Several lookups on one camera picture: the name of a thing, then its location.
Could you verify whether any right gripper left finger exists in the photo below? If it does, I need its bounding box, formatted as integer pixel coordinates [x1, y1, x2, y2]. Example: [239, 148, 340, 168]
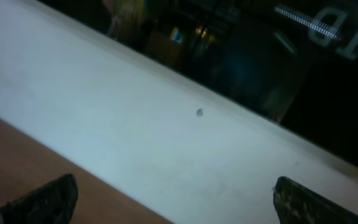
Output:
[0, 174, 78, 224]

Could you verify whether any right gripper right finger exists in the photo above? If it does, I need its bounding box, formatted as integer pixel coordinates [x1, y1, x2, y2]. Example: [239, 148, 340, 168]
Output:
[273, 176, 358, 224]

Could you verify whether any dark glass window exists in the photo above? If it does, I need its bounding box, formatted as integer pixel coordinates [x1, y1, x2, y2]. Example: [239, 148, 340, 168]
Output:
[42, 0, 358, 167]

